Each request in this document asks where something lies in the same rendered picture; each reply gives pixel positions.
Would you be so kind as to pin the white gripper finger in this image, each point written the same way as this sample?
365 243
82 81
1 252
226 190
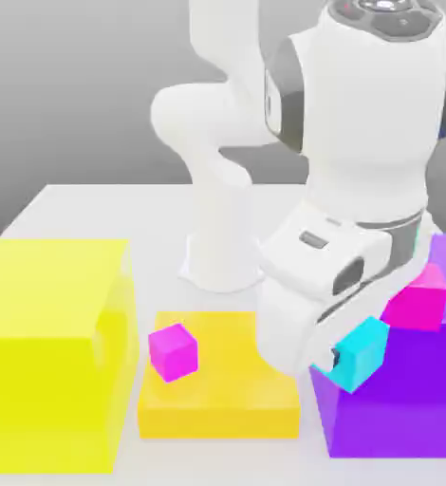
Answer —
324 357

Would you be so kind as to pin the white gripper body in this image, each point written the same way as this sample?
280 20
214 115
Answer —
287 326

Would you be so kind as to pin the small cyan cube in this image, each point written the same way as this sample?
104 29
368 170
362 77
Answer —
359 349

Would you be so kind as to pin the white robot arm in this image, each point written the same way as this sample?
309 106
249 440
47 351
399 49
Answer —
363 114

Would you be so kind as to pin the small pink cube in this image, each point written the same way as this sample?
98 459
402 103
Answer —
416 303

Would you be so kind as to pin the small magenta cube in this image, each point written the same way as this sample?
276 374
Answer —
173 353

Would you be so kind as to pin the large orange box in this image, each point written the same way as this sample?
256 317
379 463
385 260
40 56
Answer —
223 395

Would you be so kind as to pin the large purple box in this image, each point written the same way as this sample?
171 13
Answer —
405 410

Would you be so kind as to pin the large yellow box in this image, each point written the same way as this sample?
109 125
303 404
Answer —
44 360

